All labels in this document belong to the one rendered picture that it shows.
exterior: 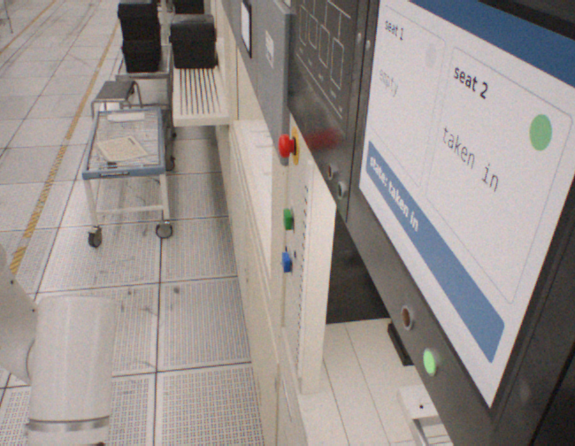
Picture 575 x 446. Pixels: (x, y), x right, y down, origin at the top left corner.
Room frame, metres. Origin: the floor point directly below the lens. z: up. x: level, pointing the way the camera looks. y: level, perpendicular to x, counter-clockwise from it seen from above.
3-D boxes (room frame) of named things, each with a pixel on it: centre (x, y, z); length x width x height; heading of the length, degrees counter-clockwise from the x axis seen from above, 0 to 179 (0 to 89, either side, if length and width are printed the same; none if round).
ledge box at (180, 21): (3.26, 0.58, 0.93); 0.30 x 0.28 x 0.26; 8
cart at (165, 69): (4.56, 1.23, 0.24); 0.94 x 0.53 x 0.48; 10
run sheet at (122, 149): (2.72, 0.93, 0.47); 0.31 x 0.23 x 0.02; 32
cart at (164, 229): (2.90, 0.94, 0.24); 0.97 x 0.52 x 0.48; 13
